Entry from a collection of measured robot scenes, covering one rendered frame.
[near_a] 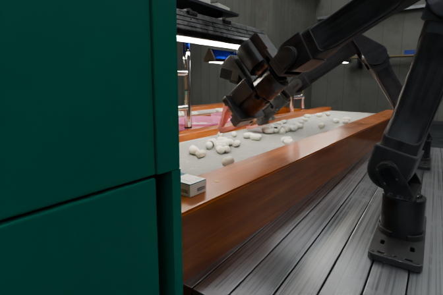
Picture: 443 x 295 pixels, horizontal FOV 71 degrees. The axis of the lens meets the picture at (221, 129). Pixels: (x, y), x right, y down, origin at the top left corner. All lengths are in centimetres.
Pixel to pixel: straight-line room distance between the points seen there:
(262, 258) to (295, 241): 8
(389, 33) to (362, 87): 130
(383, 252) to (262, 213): 19
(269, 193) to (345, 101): 784
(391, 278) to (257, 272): 18
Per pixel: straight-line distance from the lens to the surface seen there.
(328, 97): 848
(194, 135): 101
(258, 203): 56
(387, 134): 56
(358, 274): 50
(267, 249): 52
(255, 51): 66
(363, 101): 830
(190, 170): 68
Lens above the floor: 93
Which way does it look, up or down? 9 degrees down
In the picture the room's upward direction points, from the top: straight up
